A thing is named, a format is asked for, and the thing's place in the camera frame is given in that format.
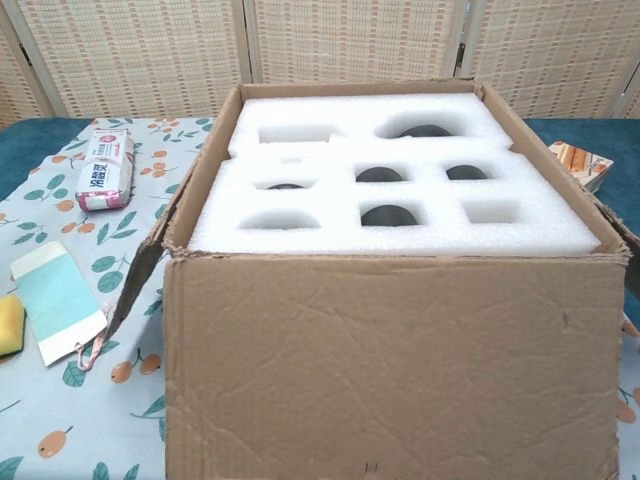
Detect large brown cardboard box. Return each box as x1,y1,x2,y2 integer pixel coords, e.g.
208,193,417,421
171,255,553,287
107,77,640,480

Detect white foam insert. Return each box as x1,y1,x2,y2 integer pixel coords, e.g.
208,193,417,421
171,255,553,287
187,91,604,259

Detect pink white snack packet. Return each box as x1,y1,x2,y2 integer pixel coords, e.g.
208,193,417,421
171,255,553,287
74,127,136,212

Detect woven bamboo folding screen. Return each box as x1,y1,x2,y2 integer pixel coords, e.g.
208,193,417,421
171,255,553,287
0,0,640,121

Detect orange snack box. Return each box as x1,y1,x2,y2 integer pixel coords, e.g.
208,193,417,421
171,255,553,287
547,140,615,197

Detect floral tablecloth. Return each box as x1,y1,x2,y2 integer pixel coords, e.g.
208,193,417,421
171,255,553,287
0,117,640,480

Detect yellow sponge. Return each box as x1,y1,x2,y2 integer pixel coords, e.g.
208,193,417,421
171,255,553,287
0,293,27,359

